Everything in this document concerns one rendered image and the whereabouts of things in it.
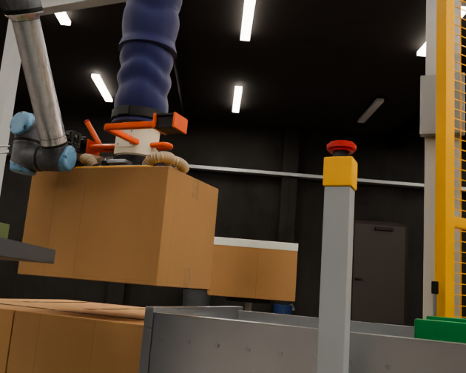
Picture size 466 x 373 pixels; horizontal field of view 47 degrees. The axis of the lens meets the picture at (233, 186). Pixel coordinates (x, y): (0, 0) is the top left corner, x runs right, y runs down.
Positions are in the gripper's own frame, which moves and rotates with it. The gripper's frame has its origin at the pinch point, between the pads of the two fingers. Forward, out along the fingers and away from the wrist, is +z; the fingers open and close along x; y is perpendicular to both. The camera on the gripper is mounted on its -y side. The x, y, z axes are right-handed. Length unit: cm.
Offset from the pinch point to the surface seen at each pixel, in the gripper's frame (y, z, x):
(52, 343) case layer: 16, -20, -75
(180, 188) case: 55, -12, -19
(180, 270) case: 55, -6, -47
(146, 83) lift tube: 34.2, -7.9, 22.7
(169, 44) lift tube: 39, -3, 41
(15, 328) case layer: -1, -20, -72
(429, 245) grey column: 131, 94, -25
